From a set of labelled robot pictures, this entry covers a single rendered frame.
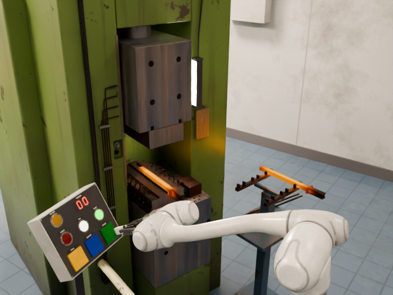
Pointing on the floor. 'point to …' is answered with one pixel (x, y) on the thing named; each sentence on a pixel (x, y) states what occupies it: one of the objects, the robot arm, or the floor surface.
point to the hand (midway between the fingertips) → (121, 229)
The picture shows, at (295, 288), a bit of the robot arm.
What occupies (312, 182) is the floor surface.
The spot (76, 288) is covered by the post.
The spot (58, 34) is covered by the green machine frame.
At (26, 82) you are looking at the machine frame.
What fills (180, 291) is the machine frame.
